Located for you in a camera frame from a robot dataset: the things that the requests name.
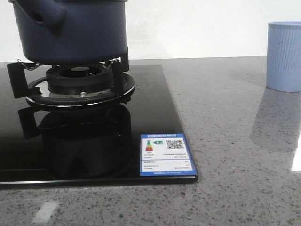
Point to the dark blue pot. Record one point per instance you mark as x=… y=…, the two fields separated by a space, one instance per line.
x=62 y=32

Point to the light blue ribbed cup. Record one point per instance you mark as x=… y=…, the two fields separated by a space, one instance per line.
x=284 y=56

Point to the black glass gas stove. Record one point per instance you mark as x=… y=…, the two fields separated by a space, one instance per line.
x=98 y=145

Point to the black burner head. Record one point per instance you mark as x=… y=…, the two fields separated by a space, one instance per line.
x=74 y=79

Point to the blue energy label sticker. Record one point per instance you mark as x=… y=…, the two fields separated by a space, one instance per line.
x=165 y=155

